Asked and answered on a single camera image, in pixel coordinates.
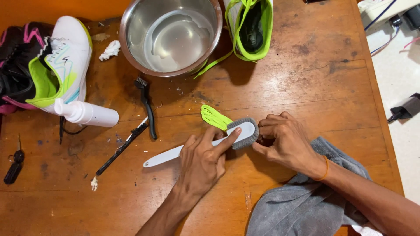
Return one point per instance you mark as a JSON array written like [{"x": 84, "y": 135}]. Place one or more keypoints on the white power strip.
[{"x": 384, "y": 9}]

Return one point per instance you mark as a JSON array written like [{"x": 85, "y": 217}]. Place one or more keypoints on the crumpled white tissue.
[{"x": 110, "y": 50}]

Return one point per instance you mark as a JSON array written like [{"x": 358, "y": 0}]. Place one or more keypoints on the person's left hand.
[{"x": 200, "y": 165}]

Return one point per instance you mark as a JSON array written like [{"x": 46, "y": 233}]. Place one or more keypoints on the black pink shoe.
[{"x": 16, "y": 65}]

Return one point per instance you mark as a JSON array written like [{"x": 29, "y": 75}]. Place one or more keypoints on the person's right hand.
[{"x": 288, "y": 147}]

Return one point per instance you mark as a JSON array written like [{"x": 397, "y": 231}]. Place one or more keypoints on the black thin brush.
[{"x": 123, "y": 147}]

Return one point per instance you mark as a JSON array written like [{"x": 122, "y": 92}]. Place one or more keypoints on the black power adapter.
[{"x": 405, "y": 109}]

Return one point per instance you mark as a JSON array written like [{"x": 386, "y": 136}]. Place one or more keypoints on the white neon green shoe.
[
  {"x": 70, "y": 62},
  {"x": 251, "y": 29}
]

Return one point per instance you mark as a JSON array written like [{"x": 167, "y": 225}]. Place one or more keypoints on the black car key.
[{"x": 14, "y": 165}]

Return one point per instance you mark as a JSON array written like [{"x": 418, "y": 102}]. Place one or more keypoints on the small white tissue scrap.
[{"x": 94, "y": 183}]

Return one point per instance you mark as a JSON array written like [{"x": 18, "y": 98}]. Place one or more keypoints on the black shoelace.
[{"x": 67, "y": 129}]

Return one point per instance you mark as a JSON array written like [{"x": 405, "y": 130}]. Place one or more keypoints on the grey towel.
[{"x": 311, "y": 203}]

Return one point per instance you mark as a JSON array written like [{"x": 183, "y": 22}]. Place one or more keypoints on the black plug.
[{"x": 411, "y": 16}]

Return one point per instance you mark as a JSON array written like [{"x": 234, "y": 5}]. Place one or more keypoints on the orange wrist band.
[{"x": 324, "y": 168}]

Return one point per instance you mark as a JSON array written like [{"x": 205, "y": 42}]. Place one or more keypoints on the white spray bottle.
[{"x": 87, "y": 113}]

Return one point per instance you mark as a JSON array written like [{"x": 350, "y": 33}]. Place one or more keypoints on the steel bowl with water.
[{"x": 170, "y": 36}]

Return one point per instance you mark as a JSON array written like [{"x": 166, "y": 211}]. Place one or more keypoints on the neon green shoelace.
[{"x": 213, "y": 117}]

